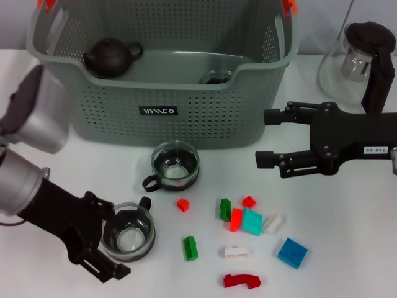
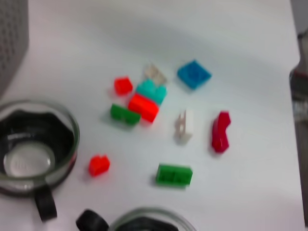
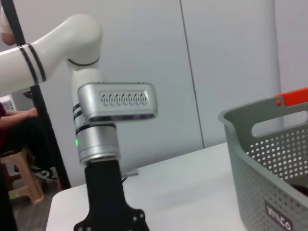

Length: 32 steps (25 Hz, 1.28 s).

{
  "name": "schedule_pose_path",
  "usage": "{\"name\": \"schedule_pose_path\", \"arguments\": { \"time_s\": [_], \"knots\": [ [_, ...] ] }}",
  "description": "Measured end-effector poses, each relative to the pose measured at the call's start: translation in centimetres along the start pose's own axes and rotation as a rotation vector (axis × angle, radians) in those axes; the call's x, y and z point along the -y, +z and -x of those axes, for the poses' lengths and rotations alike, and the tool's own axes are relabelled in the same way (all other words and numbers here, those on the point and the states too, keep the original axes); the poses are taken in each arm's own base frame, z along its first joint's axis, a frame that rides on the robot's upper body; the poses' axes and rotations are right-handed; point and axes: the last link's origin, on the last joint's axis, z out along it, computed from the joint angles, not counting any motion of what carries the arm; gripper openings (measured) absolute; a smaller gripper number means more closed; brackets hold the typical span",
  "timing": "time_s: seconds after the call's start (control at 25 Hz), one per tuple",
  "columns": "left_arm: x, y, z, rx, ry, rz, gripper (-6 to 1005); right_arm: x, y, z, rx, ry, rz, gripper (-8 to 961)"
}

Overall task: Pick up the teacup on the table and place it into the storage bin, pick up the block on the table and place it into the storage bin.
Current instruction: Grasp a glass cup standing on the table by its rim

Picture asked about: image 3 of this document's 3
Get left gripper cable with plug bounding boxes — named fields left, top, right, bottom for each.
left=121, top=169, right=140, bottom=183

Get seated person dark clothes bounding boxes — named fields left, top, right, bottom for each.
left=0, top=101, right=60, bottom=181

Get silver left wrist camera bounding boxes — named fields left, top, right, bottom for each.
left=77, top=82, right=159, bottom=124

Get seated person forearm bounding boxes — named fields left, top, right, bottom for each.
left=4, top=111, right=28, bottom=126

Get grey perforated storage bin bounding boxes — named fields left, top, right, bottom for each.
left=218, top=95, right=308, bottom=231

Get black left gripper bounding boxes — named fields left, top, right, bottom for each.
left=73, top=158, right=150, bottom=231

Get beige plastic stool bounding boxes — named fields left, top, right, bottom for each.
left=0, top=146, right=45, bottom=205

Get black frame post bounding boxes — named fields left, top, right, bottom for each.
left=0, top=166, right=19, bottom=231

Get black slanted stand pole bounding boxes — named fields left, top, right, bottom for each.
left=1, top=0, right=72, bottom=191

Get orange bin handle clip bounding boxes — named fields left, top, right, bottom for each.
left=273, top=88, right=308, bottom=106

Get seated person hand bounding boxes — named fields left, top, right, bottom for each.
left=26, top=107, right=38, bottom=119

